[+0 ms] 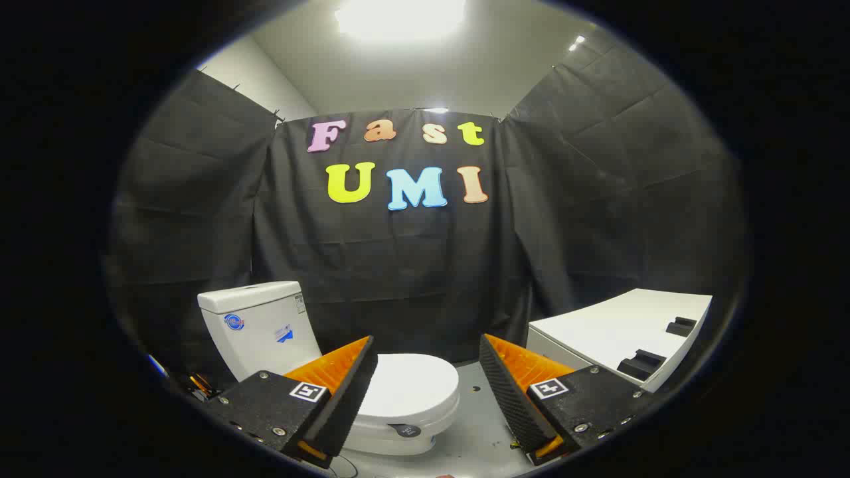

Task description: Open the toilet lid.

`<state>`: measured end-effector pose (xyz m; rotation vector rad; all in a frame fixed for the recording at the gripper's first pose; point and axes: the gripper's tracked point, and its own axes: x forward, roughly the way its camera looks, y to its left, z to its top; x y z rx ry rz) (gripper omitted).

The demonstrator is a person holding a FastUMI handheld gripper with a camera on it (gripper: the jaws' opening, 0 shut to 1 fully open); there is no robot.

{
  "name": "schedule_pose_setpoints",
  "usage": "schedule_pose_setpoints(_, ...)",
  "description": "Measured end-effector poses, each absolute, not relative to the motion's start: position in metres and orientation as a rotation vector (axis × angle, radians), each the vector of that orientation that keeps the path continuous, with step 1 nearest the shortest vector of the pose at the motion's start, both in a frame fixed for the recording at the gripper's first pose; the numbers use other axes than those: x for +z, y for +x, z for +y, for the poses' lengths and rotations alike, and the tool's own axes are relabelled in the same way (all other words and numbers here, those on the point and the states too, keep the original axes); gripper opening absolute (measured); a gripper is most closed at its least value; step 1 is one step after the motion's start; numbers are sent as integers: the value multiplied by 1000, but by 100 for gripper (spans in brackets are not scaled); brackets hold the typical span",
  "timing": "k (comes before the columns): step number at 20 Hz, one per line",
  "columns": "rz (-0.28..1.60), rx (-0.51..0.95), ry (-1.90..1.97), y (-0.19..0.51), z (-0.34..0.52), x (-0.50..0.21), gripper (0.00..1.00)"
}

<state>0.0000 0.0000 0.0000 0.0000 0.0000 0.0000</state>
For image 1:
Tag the white ceramic toilet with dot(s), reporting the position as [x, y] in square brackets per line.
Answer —
[255, 325]

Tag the white toilet lid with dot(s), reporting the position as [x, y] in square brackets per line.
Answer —
[415, 385]

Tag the white drawer cabinet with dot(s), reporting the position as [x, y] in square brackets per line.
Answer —
[617, 328]

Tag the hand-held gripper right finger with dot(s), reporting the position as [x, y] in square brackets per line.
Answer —
[508, 398]

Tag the small ceiling spot light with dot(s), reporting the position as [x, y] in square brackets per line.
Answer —
[576, 43]

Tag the large ceiling light panel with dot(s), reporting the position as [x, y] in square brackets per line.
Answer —
[400, 16]

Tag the black backdrop cloth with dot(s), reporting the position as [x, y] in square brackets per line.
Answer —
[398, 265]

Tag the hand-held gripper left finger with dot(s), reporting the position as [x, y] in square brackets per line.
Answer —
[345, 405]

